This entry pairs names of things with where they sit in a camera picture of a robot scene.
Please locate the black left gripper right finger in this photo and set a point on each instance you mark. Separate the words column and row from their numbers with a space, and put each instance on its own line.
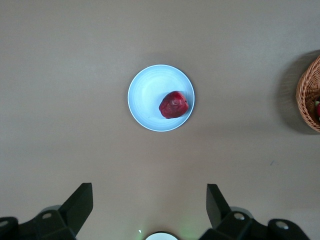
column 221, row 212

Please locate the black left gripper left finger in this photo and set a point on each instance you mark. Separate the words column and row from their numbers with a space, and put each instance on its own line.
column 72, row 212

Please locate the dark red apple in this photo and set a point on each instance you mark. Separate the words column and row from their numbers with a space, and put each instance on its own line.
column 173, row 105

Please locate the light blue round plate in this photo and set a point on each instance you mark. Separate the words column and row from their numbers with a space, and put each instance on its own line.
column 147, row 95

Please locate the brown wicker basket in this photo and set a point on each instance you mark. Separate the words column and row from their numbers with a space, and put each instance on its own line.
column 303, row 100

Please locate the pink dragon fruit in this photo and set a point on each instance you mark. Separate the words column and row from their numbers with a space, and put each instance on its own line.
column 318, row 108

